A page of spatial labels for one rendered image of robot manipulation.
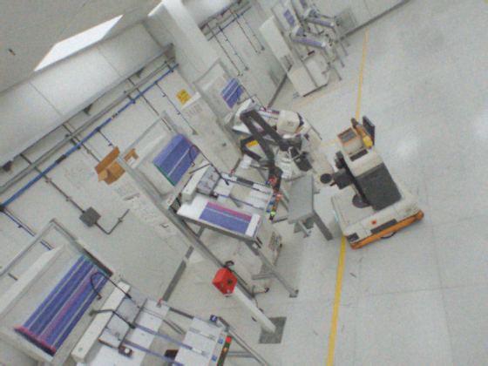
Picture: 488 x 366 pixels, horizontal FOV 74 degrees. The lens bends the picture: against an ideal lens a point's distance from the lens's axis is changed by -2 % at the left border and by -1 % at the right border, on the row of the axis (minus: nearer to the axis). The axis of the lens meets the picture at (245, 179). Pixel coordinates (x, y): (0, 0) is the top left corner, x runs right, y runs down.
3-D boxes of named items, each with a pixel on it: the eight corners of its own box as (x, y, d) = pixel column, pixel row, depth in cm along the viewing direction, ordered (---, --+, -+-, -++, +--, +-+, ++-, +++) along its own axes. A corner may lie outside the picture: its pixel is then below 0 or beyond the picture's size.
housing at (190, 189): (210, 172, 334) (211, 162, 325) (189, 205, 299) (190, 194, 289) (202, 170, 335) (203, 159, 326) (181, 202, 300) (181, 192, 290)
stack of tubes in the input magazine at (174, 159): (199, 152, 320) (181, 132, 309) (175, 186, 283) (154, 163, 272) (190, 157, 327) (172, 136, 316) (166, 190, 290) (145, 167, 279)
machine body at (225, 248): (285, 240, 368) (254, 202, 344) (269, 294, 317) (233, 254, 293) (241, 250, 405) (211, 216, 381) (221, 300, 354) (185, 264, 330)
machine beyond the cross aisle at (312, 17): (352, 43, 819) (315, -31, 745) (349, 54, 759) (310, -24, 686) (305, 69, 896) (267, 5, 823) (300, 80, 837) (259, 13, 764)
